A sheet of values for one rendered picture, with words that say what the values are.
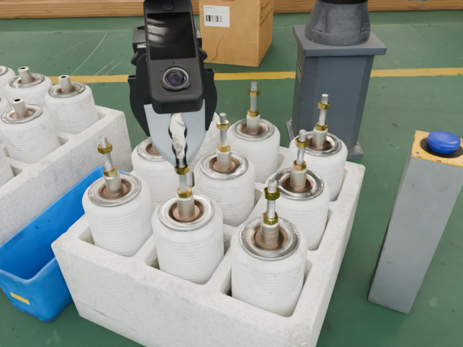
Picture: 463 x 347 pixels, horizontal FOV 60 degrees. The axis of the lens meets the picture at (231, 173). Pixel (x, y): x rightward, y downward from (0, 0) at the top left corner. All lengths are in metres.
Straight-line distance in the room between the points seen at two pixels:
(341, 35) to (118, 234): 0.65
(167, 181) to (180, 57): 0.32
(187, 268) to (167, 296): 0.04
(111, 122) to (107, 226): 0.40
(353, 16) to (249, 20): 0.69
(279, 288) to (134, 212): 0.22
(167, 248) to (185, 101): 0.25
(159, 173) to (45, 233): 0.29
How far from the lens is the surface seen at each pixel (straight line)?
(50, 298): 0.76
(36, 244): 0.83
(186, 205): 0.52
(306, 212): 0.57
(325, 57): 0.97
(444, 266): 0.90
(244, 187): 0.60
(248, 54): 1.64
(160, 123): 0.45
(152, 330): 0.66
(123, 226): 0.59
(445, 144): 0.59
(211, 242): 0.53
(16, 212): 0.82
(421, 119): 1.38
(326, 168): 0.66
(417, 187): 0.61
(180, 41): 0.38
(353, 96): 1.03
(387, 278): 0.73
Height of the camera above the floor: 0.61
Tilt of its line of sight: 37 degrees down
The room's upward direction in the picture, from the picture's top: 1 degrees counter-clockwise
